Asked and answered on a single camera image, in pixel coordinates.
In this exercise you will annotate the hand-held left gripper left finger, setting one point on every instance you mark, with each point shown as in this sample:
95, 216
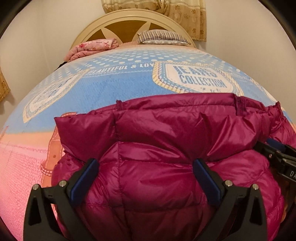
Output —
84, 183

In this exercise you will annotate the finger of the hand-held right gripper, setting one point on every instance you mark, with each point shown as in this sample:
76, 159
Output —
266, 150
276, 143

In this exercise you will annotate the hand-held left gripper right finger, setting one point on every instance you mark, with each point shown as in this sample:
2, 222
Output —
208, 183

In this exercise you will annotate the magenta puffer jacket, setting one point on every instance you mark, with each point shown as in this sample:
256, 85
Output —
161, 162

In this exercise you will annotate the pink and blue printed bedsheet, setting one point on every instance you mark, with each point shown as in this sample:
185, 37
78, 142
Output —
104, 78

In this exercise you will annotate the dark cloth beside bed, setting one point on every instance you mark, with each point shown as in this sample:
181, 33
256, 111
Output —
61, 65

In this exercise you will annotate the beige floral curtain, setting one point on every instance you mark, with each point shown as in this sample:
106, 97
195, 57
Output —
182, 16
3, 85

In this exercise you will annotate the pink floral folded blanket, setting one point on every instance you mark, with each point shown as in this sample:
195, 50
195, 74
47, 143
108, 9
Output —
92, 47

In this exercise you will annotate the striped pillow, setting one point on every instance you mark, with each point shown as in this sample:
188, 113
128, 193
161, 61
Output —
161, 37

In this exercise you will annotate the cream arched headboard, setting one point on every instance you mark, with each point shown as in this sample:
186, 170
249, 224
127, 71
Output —
120, 23

